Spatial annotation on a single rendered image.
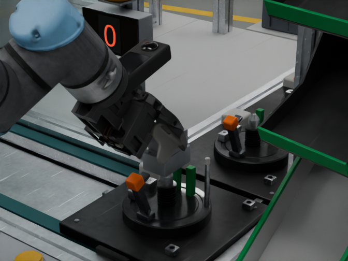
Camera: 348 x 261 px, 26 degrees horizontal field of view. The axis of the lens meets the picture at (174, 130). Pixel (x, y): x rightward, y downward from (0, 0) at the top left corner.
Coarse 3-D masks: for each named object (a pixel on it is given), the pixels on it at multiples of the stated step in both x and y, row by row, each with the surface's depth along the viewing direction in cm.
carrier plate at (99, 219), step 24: (120, 192) 125; (216, 192) 125; (72, 216) 118; (96, 216) 118; (120, 216) 118; (216, 216) 118; (240, 216) 118; (96, 240) 113; (120, 240) 112; (144, 240) 112; (168, 240) 112; (192, 240) 112; (216, 240) 112
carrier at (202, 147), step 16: (240, 112) 149; (256, 112) 138; (224, 128) 147; (240, 128) 140; (256, 128) 134; (192, 144) 141; (208, 144) 141; (224, 144) 137; (256, 144) 135; (192, 160) 135; (224, 160) 133; (240, 160) 131; (256, 160) 131; (272, 160) 131; (224, 176) 130; (240, 176) 130; (256, 176) 130; (240, 192) 126; (256, 192) 125; (272, 192) 125
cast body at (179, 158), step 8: (184, 128) 113; (152, 144) 113; (144, 152) 113; (152, 152) 113; (176, 152) 112; (184, 152) 114; (144, 160) 113; (152, 160) 112; (168, 160) 111; (176, 160) 113; (184, 160) 115; (144, 168) 114; (152, 168) 113; (160, 168) 112; (168, 168) 112; (176, 168) 113
